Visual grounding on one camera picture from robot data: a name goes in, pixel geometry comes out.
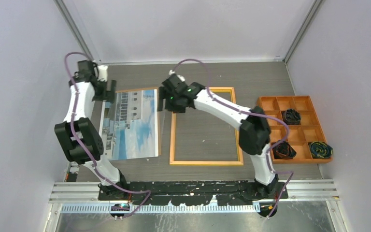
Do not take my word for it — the yellow wooden picture frame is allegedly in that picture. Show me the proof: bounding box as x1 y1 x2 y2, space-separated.
169 87 244 167

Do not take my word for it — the building and sky photo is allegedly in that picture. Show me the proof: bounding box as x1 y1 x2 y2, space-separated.
100 87 161 160

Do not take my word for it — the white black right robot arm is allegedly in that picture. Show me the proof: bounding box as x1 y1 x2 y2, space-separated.
157 73 279 199

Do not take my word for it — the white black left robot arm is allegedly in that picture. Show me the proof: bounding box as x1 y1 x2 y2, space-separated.
54 60 129 200

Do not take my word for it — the dark rolled tie with blue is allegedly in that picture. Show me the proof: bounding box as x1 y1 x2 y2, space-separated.
281 109 301 125

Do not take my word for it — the dark rolled tie brown pattern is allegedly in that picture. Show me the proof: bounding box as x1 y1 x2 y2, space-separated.
272 142 297 160

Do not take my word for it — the dark rolled tie yellow pattern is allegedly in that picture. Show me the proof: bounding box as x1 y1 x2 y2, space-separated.
308 141 333 159

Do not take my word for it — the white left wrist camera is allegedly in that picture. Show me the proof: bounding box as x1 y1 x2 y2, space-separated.
97 65 108 82

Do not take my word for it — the aluminium rail front edge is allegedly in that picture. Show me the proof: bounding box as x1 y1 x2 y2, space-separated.
49 179 340 215

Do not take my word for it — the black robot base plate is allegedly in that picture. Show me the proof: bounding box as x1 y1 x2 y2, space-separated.
98 180 288 206

